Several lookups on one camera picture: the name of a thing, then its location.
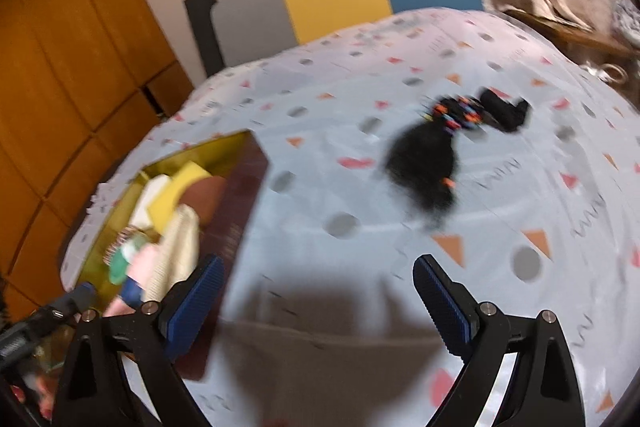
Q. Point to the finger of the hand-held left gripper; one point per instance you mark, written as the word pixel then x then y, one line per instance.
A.
pixel 82 294

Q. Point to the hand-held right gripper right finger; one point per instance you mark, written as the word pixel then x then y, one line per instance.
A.
pixel 445 307

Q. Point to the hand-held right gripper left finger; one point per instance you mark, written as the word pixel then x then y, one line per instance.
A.
pixel 192 307

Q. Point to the clear bottle with green lid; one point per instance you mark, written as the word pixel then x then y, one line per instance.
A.
pixel 122 264

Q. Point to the pink socks blue band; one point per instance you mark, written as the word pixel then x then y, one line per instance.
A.
pixel 147 264

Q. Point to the beige cloth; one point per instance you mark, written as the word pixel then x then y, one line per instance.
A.
pixel 175 247

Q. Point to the brown egg-shaped sponge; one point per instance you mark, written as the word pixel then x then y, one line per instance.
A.
pixel 205 199

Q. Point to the maroon box with yellow inside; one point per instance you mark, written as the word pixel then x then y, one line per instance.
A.
pixel 240 207

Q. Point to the pale cream sponge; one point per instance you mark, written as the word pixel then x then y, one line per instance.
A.
pixel 150 202

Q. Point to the yellow sponge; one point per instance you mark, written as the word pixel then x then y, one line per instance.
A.
pixel 180 192

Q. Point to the black hairpiece with colourful beads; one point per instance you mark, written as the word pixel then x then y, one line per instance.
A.
pixel 425 162

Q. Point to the light patterned tablecloth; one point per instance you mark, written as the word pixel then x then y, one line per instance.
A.
pixel 350 167

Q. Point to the black cloth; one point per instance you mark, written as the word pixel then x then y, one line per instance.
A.
pixel 502 112

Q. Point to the orange wooden wardrobe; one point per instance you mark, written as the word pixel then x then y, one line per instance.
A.
pixel 75 82

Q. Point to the wooden side table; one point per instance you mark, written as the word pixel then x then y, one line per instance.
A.
pixel 565 32

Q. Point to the pile of printed clothes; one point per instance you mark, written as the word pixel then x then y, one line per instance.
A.
pixel 630 14

